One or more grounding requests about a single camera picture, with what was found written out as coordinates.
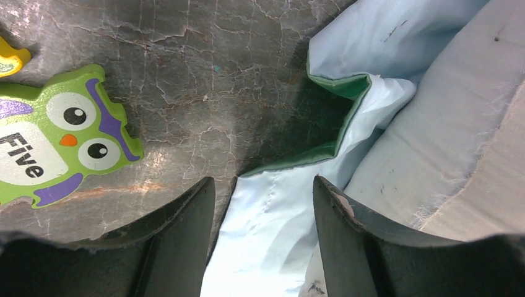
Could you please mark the light blue pillowcase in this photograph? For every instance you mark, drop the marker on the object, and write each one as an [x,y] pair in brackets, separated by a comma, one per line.
[374,53]

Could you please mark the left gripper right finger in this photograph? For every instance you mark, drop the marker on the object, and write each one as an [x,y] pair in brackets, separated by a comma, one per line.
[365,253]

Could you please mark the white pillow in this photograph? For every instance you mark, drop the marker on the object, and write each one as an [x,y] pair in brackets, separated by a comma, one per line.
[451,163]

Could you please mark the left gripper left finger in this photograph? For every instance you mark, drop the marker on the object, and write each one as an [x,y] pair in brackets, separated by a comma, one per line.
[163,253]

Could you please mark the green toy block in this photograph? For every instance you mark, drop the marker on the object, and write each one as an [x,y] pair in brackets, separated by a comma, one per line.
[55,136]

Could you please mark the yellow toy block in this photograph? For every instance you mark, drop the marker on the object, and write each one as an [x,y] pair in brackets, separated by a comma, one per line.
[13,60]

